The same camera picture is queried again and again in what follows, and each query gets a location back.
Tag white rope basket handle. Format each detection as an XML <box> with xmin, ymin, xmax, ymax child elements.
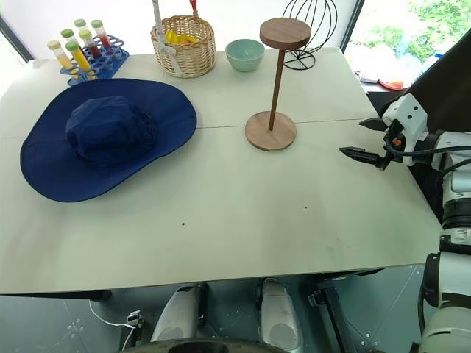
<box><xmin>152</xmin><ymin>0</ymin><xmax>182</xmax><ymax>76</ymax></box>

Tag small silver black connector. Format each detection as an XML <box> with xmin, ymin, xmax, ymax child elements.
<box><xmin>127</xmin><ymin>310</ymin><xmax>145</xmax><ymax>329</ymax></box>

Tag wicker basket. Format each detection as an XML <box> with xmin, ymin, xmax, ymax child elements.
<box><xmin>149</xmin><ymin>15</ymin><xmax>217</xmax><ymax>79</ymax></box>

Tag pale green bowl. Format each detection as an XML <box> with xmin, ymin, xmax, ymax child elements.
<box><xmin>224</xmin><ymin>39</ymin><xmax>266</xmax><ymax>72</ymax></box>

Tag yellow items in basket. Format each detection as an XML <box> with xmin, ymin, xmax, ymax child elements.
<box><xmin>164</xmin><ymin>29</ymin><xmax>199</xmax><ymax>45</ymax></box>

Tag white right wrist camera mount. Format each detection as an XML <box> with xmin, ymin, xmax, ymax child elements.
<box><xmin>381</xmin><ymin>93</ymin><xmax>430</xmax><ymax>147</ymax></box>

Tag silver right robot foot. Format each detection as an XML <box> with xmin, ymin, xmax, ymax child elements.
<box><xmin>255</xmin><ymin>278</ymin><xmax>303</xmax><ymax>350</ymax></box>

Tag blue wide-brim hat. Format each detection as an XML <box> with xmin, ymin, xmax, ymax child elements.
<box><xmin>20</xmin><ymin>77</ymin><xmax>199</xmax><ymax>204</ymax></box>

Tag black wire stand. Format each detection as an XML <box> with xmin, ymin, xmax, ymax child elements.
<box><xmin>282</xmin><ymin>0</ymin><xmax>339</xmax><ymax>71</ymax></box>

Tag green-capped dark red test tube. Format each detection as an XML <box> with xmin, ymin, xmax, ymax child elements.
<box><xmin>78</xmin><ymin>29</ymin><xmax>103</xmax><ymax>60</ymax></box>

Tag silver robot foot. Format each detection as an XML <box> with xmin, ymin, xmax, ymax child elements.
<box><xmin>255</xmin><ymin>278</ymin><xmax>303</xmax><ymax>350</ymax></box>
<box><xmin>149</xmin><ymin>283</ymin><xmax>208</xmax><ymax>343</ymax></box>

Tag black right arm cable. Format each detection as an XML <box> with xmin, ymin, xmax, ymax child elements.
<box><xmin>390</xmin><ymin>121</ymin><xmax>471</xmax><ymax>167</ymax></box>

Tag red dish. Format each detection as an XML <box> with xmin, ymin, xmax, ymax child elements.
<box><xmin>378</xmin><ymin>78</ymin><xmax>406</xmax><ymax>90</ymax></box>

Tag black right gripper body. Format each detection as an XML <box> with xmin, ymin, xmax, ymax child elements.
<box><xmin>375</xmin><ymin>119</ymin><xmax>406</xmax><ymax>171</ymax></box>

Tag wooden hat stand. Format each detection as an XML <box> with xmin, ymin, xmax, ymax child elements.
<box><xmin>245</xmin><ymin>18</ymin><xmax>312</xmax><ymax>151</ymax></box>

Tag silver left robot foot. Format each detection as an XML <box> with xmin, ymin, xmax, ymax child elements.
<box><xmin>149</xmin><ymin>283</ymin><xmax>208</xmax><ymax>343</ymax></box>

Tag blue test tube rack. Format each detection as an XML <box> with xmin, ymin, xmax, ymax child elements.
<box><xmin>58</xmin><ymin>35</ymin><xmax>130</xmax><ymax>87</ymax></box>

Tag dark brown board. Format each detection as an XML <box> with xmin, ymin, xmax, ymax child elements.
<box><xmin>403</xmin><ymin>36</ymin><xmax>471</xmax><ymax>225</ymax></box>

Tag black table leg frame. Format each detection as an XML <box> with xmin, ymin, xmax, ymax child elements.
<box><xmin>308</xmin><ymin>270</ymin><xmax>383</xmax><ymax>353</ymax></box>

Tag white floor cable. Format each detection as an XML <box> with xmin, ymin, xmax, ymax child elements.
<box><xmin>89</xmin><ymin>299</ymin><xmax>136</xmax><ymax>350</ymax></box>

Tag green-capped orange test tube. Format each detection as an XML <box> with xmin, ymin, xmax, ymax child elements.
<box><xmin>65</xmin><ymin>40</ymin><xmax>91</xmax><ymax>71</ymax></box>

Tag cream-capped yellow test tube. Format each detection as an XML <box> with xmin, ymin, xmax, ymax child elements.
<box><xmin>46</xmin><ymin>39</ymin><xmax>75</xmax><ymax>71</ymax></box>

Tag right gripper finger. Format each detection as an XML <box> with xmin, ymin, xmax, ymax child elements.
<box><xmin>339</xmin><ymin>146</ymin><xmax>386</xmax><ymax>169</ymax></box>
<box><xmin>358</xmin><ymin>116</ymin><xmax>388</xmax><ymax>133</ymax></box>

